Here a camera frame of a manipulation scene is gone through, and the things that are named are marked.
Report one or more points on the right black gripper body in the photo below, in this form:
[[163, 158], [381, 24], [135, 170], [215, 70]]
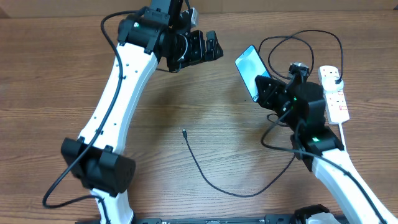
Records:
[[281, 104]]

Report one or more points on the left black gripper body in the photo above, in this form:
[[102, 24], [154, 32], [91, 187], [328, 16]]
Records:
[[187, 51]]

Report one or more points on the Samsung Galaxy smartphone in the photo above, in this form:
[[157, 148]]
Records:
[[250, 65]]

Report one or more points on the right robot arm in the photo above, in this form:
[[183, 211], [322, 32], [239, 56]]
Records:
[[301, 106]]

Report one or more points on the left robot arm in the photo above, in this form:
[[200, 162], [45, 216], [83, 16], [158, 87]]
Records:
[[161, 30]]

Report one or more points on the white charger plug adapter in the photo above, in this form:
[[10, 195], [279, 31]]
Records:
[[331, 84]]

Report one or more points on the white power strip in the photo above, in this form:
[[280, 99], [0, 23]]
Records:
[[336, 107]]

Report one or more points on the cardboard backdrop panel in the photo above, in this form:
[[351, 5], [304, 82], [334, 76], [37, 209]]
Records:
[[77, 8]]

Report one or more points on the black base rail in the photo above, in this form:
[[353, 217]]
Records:
[[267, 219]]

